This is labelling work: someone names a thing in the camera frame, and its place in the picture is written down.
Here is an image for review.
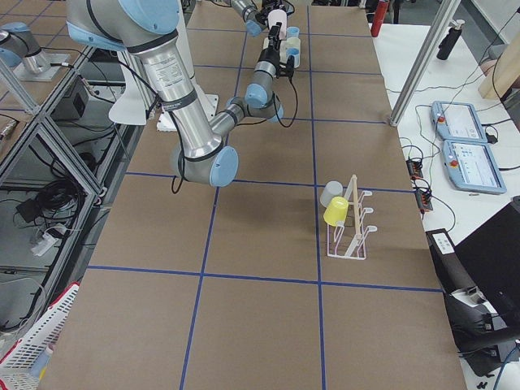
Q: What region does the blue cup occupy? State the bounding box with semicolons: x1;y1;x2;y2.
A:
285;48;301;68
286;26;300;39

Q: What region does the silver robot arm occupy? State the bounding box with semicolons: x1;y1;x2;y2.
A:
227;0;287;37
67;1;283;187

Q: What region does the white plastic basket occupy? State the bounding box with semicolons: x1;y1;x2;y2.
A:
1;282;80;389

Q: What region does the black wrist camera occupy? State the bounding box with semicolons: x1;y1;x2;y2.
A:
276;55;295;80

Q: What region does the pink plastic cup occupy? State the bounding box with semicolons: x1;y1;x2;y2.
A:
267;9;288;30

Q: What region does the lower blue teach pendant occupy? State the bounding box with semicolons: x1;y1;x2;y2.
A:
442;140;507;195

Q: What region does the black bottle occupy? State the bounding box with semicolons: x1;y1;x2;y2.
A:
436;19;465;60

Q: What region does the aluminium frame post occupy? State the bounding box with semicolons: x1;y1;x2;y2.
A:
388;0;461;127

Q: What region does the blue teach pendant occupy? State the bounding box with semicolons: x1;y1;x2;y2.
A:
431;101;487;143
442;140;507;195

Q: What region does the cream plastic tray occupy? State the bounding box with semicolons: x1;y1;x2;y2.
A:
256;37;301;73

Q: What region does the yellow plastic cup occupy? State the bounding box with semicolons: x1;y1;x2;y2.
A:
323;196;349;227

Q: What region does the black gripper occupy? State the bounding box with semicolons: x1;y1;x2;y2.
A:
259;23;282;65
261;0;284;15

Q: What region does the grey white cup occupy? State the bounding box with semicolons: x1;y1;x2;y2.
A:
319;180;343;207

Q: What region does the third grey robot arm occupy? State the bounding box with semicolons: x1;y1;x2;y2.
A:
1;22;70;82

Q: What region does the red cylinder bottle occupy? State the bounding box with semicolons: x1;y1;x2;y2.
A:
370;0;389;37

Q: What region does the white wire cup rack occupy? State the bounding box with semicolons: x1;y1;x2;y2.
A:
320;175;378;261

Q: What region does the cream white cup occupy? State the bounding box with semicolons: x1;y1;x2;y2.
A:
284;37;301;50

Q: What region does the black camera cable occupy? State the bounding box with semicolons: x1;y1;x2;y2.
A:
275;75;300;128

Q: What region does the upper blue teach pendant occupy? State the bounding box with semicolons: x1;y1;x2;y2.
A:
431;101;487;143

